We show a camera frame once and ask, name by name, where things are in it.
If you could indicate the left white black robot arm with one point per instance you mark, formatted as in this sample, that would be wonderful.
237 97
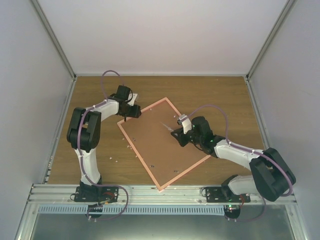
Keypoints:
84 132

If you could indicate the right vertical aluminium post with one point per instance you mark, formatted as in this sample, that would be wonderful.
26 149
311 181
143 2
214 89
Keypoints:
289 4

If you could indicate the long clear glass shard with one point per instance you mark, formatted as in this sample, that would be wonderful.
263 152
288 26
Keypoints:
167 127

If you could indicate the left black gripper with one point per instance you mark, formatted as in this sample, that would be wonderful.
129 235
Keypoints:
136 113

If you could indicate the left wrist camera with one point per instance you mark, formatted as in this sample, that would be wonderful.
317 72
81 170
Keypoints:
133 98

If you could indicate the grey slotted cable duct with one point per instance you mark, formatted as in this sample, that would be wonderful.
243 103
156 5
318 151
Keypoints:
132 209

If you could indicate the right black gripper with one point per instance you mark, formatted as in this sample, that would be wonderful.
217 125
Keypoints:
179 132

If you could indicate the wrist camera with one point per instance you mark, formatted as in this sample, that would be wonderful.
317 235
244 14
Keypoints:
185 122
133 98

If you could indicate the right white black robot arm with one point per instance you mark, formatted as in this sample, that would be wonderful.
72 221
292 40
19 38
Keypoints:
270 176

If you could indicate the vertical aluminium post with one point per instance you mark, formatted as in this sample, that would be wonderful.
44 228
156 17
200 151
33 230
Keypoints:
53 38
289 4

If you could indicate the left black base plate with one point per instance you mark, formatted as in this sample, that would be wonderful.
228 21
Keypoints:
94 194

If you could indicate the pink picture frame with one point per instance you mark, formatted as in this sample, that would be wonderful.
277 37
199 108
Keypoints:
160 153

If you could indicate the aluminium mounting rail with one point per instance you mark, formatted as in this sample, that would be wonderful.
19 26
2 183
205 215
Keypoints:
137 195

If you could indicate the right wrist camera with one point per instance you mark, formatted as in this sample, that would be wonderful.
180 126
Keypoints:
185 122

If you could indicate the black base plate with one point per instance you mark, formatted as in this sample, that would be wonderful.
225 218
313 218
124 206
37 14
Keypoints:
218 194
94 194

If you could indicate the left vertical aluminium post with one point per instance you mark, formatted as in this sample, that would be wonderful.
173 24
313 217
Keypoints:
53 38

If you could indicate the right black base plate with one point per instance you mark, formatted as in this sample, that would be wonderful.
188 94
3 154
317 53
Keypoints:
218 194

